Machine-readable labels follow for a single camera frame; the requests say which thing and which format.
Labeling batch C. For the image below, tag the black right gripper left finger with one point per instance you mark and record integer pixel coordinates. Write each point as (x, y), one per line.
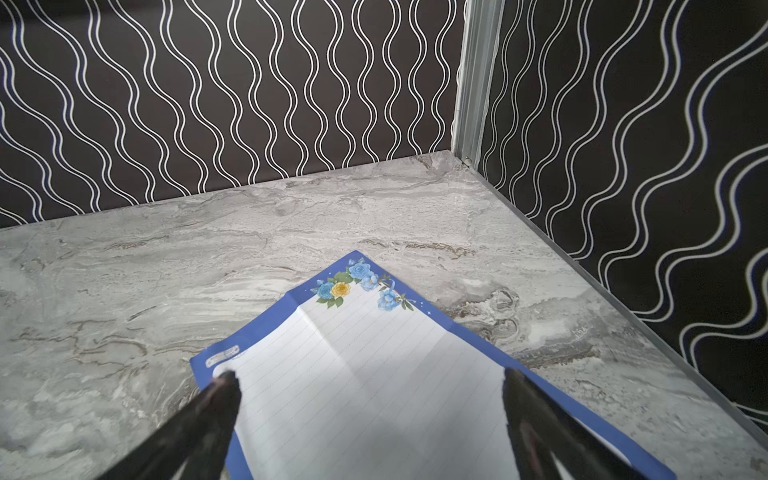
(193, 443)

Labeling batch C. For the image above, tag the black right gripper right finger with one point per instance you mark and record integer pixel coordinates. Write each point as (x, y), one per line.
(548, 442)

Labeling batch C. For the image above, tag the blue floral letter paper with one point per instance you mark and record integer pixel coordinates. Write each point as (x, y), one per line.
(354, 375)

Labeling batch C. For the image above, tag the aluminium corner post right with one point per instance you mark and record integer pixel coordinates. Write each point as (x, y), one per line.
(482, 24)

